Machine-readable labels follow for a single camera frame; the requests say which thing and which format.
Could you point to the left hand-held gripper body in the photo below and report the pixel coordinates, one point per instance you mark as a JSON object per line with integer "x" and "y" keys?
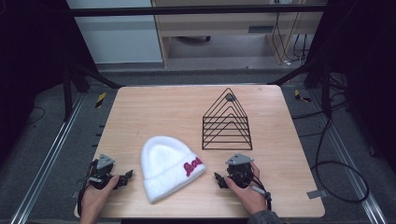
{"x": 104, "y": 174}

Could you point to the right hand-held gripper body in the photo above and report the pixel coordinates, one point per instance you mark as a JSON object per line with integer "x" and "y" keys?
{"x": 239, "y": 171}

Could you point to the aluminium floor rail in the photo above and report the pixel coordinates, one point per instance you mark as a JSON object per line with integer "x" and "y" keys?
{"x": 49, "y": 155}
{"x": 348, "y": 155}

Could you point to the black horizontal frame bar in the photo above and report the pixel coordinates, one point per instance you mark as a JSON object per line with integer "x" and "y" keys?
{"x": 186, "y": 11}

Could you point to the white cabinet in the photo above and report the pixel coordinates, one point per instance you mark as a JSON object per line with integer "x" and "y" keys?
{"x": 118, "y": 37}

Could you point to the small grey round pad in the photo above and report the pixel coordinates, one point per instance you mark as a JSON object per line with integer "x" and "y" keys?
{"x": 230, "y": 97}

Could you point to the person's left hand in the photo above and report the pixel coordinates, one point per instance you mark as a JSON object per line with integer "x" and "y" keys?
{"x": 96, "y": 197}

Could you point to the black curtain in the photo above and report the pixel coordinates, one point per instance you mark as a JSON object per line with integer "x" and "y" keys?
{"x": 31, "y": 62}
{"x": 364, "y": 62}

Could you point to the grey tape piece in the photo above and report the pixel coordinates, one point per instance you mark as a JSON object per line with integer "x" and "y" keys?
{"x": 317, "y": 194}

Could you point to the yellow black striped tape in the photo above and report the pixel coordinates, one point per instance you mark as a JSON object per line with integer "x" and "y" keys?
{"x": 100, "y": 100}
{"x": 300, "y": 96}

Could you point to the light wooden desk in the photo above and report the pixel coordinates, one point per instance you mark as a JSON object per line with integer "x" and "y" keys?
{"x": 218, "y": 25}

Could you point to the person's right hand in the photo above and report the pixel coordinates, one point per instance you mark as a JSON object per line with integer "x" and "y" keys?
{"x": 249, "y": 199}

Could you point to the black metal stand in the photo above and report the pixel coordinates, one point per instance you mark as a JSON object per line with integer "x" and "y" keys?
{"x": 67, "y": 93}
{"x": 325, "y": 90}

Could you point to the white knit beanie hat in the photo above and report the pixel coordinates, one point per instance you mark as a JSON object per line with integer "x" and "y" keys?
{"x": 165, "y": 168}

